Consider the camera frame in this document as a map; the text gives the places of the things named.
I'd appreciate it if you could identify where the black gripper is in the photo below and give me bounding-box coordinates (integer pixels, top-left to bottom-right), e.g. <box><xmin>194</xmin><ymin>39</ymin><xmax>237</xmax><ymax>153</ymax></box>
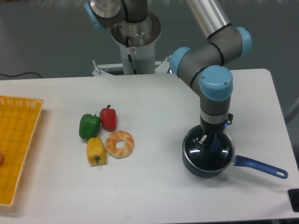
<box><xmin>197</xmin><ymin>114</ymin><xmax>228</xmax><ymax>153</ymax></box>

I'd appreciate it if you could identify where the glass lid blue knob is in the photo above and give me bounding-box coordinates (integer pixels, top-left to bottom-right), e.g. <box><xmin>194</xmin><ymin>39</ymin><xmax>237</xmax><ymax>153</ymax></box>
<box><xmin>182</xmin><ymin>125</ymin><xmax>235</xmax><ymax>178</ymax></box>

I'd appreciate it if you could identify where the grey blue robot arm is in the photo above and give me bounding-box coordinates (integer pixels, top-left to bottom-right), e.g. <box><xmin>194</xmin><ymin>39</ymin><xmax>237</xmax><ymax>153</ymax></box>
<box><xmin>85</xmin><ymin>0</ymin><xmax>252</xmax><ymax>149</ymax></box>

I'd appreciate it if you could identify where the black box on wrist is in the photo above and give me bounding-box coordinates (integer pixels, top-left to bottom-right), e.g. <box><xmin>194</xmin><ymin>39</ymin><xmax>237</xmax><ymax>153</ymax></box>
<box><xmin>226</xmin><ymin>113</ymin><xmax>234</xmax><ymax>125</ymax></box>

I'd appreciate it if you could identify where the toy glazed donut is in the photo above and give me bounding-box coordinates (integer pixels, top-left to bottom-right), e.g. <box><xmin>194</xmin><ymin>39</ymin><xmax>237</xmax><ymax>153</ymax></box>
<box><xmin>105</xmin><ymin>130</ymin><xmax>135</xmax><ymax>159</ymax></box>

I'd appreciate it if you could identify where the red toy bell pepper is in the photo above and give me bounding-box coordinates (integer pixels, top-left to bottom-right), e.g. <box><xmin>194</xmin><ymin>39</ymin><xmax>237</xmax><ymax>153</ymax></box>
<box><xmin>99</xmin><ymin>105</ymin><xmax>117</xmax><ymax>132</ymax></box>

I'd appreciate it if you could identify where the black device at table edge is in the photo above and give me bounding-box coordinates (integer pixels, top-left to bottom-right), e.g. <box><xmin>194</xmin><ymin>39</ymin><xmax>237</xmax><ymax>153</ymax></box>
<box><xmin>287</xmin><ymin>189</ymin><xmax>299</xmax><ymax>212</ymax></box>

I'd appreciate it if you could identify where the yellow toy bell pepper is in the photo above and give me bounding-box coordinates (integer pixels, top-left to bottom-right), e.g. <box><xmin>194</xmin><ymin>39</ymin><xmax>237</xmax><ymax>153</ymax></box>
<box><xmin>86</xmin><ymin>137</ymin><xmax>107</xmax><ymax>166</ymax></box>

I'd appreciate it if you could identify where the green toy bell pepper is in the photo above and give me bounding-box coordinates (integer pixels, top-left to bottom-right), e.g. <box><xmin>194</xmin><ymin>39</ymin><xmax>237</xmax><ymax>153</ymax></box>
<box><xmin>79</xmin><ymin>114</ymin><xmax>100</xmax><ymax>140</ymax></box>

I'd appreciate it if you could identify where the yellow plastic basket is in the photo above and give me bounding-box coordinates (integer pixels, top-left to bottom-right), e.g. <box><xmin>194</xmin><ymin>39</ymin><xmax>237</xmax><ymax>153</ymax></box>
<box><xmin>0</xmin><ymin>95</ymin><xmax>44</xmax><ymax>207</ymax></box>

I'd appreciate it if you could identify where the blue saucepan with handle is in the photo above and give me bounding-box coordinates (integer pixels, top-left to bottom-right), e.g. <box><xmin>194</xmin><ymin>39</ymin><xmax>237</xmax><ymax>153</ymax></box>
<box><xmin>182</xmin><ymin>137</ymin><xmax>289</xmax><ymax>180</ymax></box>

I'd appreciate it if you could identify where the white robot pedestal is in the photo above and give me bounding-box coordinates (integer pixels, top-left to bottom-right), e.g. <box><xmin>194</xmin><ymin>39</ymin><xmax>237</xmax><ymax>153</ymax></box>
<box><xmin>111</xmin><ymin>12</ymin><xmax>161</xmax><ymax>75</ymax></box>

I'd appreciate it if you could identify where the black cable on floor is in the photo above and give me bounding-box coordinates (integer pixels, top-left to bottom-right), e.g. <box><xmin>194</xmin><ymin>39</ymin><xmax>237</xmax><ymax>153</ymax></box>
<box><xmin>0</xmin><ymin>72</ymin><xmax>43</xmax><ymax>78</ymax></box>

